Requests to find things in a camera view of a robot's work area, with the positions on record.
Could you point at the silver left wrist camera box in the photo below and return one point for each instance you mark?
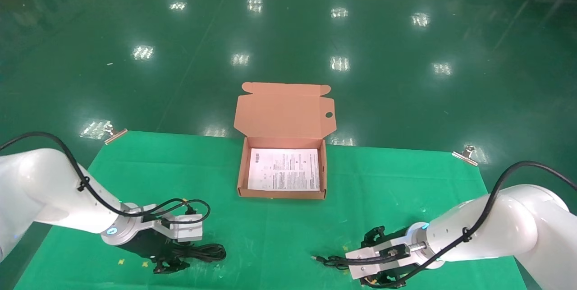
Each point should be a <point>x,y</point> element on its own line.
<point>187,227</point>

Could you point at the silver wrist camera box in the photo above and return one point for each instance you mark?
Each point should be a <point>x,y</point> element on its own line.
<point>187,227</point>
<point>374,260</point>

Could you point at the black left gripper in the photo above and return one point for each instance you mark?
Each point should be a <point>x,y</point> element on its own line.
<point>146,245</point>

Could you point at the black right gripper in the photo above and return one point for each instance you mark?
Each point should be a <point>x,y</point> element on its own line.
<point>396,238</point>

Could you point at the open orange cardboard box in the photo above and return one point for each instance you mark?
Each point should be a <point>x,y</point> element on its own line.
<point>284,114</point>

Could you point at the metal binder clip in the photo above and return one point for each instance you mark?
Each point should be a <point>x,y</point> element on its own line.
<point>465,156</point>
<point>115,135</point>

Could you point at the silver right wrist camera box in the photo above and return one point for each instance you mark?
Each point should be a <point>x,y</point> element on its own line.
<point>374,260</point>

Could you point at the green table cloth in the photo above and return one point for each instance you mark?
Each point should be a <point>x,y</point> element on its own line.
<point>279,231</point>

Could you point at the white printed instruction leaflet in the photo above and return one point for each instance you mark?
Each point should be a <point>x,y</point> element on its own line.
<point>284,169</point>

